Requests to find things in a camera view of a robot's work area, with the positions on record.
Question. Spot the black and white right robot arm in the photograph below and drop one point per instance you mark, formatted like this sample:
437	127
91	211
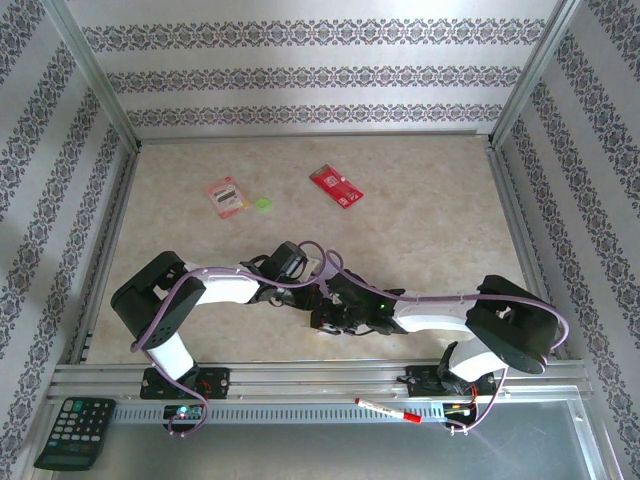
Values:
515	325

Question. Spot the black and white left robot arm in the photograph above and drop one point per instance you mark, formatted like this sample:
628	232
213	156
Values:
150	300

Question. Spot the pink blister package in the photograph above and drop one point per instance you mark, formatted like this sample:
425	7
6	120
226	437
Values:
226	197

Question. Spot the red card package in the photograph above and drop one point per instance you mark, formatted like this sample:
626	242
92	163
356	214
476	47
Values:
335	185

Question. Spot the white marker with red cap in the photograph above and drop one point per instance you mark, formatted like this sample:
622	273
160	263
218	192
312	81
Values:
387	411

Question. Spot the grey metal shelf plate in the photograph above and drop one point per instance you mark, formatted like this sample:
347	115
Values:
325	450

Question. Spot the controller board with green light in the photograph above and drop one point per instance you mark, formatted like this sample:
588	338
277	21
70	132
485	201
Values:
182	411

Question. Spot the black calculator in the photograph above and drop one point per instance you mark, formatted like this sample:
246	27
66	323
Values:
75	432

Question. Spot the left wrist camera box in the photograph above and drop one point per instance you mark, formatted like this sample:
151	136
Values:
313	264

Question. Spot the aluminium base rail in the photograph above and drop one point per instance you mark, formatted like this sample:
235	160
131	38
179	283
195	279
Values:
310	372

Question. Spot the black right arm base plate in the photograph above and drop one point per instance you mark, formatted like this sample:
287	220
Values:
422	382

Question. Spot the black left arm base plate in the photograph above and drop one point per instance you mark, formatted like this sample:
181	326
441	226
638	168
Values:
217	382

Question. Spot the aluminium table edge rail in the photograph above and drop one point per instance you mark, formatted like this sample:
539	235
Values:
507	200
310	136
114	225

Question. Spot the aluminium frame post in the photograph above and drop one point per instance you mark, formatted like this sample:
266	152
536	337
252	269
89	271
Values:
531	75
92	75

